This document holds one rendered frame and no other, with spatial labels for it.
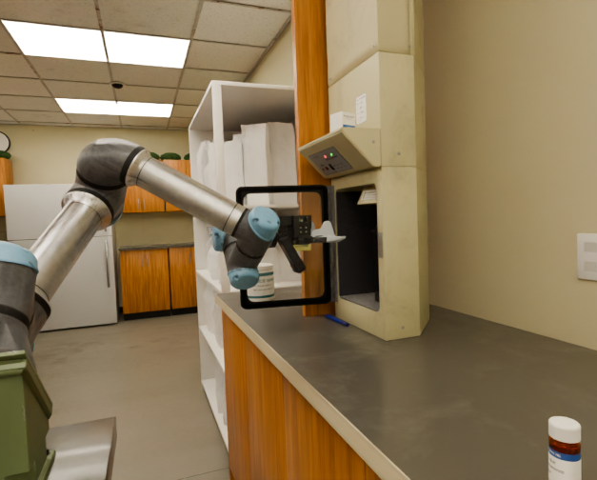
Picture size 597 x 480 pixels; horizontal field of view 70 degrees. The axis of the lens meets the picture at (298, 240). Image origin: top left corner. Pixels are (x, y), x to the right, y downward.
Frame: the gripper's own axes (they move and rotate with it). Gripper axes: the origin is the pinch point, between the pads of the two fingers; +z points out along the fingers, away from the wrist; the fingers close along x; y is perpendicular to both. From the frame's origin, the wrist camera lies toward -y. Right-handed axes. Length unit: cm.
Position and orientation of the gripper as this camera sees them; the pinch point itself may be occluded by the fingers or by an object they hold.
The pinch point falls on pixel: (334, 238)
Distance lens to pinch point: 124.6
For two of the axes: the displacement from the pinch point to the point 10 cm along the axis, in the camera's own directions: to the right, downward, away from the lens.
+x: -3.4, -0.3, 9.4
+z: 9.4, -0.5, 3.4
